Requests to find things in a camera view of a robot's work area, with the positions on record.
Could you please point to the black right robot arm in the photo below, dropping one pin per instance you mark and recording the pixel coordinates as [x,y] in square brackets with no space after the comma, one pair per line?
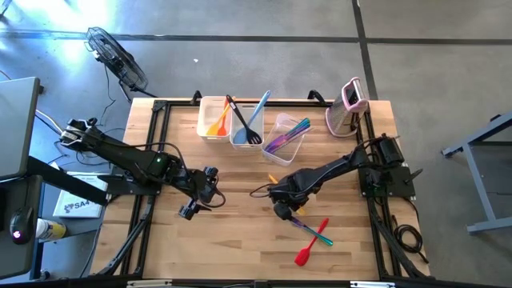
[328,170]

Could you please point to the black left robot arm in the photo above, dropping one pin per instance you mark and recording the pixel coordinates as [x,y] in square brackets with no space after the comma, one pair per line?
[132,160]

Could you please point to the black floor fan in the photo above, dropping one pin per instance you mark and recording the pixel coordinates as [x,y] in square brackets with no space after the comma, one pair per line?
[116,60]

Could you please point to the grey desk top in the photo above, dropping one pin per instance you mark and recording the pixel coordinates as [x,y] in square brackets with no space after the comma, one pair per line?
[16,128]

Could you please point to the iridescent rainbow table knife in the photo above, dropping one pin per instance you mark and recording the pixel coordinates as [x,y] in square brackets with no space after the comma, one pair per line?
[280,144]
[294,132]

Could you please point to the silver metal bracket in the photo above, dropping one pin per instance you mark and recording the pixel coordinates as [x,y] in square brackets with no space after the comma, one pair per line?
[372,285]
[148,284]

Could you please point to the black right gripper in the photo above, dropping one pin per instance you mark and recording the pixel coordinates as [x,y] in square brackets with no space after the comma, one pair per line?
[283,211]

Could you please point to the red silicone spatula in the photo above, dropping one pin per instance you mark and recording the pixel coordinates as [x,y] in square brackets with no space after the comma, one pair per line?
[302,258]

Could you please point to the white box with label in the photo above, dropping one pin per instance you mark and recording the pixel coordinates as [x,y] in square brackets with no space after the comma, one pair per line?
[76,208]

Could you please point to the orange silicone spatula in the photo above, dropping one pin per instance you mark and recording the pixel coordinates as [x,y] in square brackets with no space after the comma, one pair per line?
[222,131]

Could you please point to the black table clamp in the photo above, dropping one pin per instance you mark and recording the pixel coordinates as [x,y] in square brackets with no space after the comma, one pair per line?
[196,97]
[318,98]

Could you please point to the clear plastic bin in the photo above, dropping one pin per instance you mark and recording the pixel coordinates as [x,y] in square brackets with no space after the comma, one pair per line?
[284,156]

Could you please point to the black computer mouse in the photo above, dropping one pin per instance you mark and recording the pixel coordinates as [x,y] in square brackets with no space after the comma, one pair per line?
[22,224]

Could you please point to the black slotted turner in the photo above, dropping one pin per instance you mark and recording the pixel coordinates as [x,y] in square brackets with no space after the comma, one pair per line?
[254,138]

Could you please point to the grey metal bench frame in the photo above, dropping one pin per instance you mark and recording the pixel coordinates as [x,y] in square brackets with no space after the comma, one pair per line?
[477,180]

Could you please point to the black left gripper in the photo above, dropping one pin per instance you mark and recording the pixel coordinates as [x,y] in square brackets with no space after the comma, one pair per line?
[206,190]

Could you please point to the yellow silicone spatula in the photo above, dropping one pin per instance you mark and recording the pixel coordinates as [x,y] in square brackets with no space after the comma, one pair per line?
[214,130]
[273,178]

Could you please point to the white yellow spray can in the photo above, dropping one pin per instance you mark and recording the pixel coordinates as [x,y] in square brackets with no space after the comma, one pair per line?
[52,230]

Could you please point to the black desk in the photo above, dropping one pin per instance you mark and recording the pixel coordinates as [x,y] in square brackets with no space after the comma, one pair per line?
[16,188]

